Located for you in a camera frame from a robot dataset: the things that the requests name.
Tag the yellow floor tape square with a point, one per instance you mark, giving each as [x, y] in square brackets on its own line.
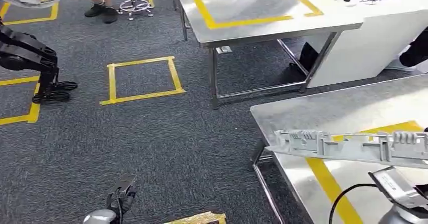
[112, 82]

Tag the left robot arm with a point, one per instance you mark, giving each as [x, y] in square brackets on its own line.
[99, 216]

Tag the small white floor box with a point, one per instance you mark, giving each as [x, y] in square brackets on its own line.
[224, 49]

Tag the long grey metal part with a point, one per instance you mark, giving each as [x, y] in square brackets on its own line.
[334, 149]

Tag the person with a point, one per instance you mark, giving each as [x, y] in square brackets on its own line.
[414, 53]
[100, 2]

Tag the yellow crinkled sheet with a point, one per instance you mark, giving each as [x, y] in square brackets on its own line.
[197, 218]

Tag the black humanoid robot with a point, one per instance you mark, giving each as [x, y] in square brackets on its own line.
[30, 53]

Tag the yellow bench tape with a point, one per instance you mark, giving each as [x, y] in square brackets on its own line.
[329, 185]

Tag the steel table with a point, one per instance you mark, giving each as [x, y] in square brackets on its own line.
[254, 28]

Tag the steel workbench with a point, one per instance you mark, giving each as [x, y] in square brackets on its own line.
[334, 112]

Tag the chrome stool base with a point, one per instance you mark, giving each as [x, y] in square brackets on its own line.
[135, 6]

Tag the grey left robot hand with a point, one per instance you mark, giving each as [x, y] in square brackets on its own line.
[122, 192]

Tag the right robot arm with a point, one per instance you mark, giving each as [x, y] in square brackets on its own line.
[401, 217]

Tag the white desk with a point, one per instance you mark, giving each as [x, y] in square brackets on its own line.
[367, 45]

